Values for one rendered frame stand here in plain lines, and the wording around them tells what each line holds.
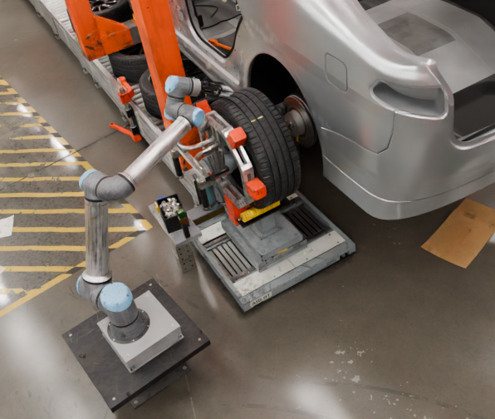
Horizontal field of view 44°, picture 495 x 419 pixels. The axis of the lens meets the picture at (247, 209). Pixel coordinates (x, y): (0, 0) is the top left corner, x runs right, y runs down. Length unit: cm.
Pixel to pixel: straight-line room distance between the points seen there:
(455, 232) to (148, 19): 230
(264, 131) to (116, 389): 150
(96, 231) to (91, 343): 70
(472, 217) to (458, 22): 124
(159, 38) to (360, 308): 192
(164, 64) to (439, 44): 167
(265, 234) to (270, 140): 84
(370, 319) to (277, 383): 67
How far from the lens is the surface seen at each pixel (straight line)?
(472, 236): 414
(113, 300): 312
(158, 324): 329
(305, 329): 362
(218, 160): 315
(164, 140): 299
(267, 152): 316
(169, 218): 359
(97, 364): 338
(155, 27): 347
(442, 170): 288
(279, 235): 382
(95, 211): 302
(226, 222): 409
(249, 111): 322
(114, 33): 557
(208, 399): 345
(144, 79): 511
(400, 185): 291
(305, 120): 356
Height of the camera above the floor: 292
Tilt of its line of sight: 42 degrees down
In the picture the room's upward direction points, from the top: 10 degrees counter-clockwise
